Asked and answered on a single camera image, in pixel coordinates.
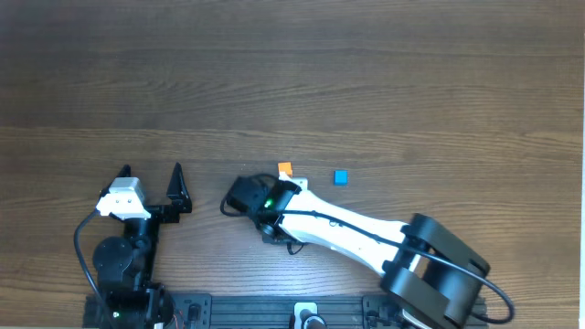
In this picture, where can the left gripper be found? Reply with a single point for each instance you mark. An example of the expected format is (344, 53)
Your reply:
(163, 215)

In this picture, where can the orange cube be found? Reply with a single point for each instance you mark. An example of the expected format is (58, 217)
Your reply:
(284, 168)

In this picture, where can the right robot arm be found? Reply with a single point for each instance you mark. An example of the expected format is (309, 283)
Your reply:
(347, 228)

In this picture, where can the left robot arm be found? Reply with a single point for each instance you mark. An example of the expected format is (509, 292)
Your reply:
(114, 262)

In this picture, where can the blue cube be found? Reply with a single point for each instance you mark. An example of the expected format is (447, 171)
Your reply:
(340, 177)

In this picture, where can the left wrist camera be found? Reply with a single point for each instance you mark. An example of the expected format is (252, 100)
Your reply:
(123, 201)

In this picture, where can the mounting rail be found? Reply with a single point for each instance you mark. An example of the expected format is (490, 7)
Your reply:
(256, 313)

